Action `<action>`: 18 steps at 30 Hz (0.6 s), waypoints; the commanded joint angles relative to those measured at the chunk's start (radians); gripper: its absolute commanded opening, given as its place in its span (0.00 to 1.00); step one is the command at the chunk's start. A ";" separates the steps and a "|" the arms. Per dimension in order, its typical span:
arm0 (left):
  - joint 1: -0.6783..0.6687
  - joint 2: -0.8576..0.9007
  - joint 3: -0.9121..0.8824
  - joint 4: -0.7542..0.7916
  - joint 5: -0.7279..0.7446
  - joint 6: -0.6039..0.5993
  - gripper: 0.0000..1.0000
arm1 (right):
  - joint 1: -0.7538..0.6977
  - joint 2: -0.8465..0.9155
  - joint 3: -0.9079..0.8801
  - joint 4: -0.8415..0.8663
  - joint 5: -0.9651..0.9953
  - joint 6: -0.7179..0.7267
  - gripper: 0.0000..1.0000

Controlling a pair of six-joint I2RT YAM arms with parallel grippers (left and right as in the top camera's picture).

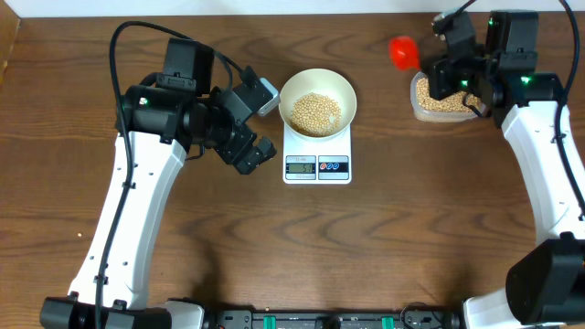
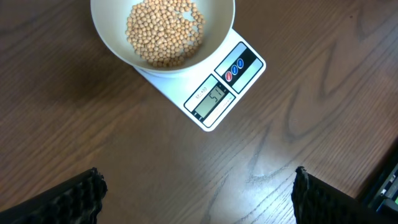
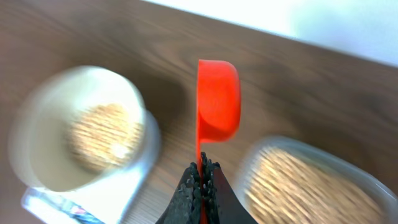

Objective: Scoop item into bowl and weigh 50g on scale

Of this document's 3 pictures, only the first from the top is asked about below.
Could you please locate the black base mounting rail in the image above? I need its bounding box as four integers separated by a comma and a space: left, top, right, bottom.
201, 306, 465, 329

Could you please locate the wooden side panel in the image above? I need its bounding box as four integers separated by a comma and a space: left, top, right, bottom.
0, 0, 21, 81

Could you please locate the pile of soybeans in bowl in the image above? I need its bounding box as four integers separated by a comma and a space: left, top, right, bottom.
290, 93, 341, 137

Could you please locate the clear container of soybeans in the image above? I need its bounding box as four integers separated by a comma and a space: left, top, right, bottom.
410, 72, 487, 123

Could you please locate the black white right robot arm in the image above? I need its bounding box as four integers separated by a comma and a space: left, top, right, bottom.
420, 9, 584, 328

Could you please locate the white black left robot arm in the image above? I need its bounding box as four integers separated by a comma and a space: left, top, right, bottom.
40, 38, 280, 328

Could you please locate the cream round bowl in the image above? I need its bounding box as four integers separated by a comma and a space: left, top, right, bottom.
279, 69, 357, 135

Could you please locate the white digital kitchen scale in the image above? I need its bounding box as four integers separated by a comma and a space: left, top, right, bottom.
282, 124, 353, 185

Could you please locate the red plastic measuring scoop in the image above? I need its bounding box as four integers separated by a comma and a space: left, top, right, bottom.
388, 36, 420, 70

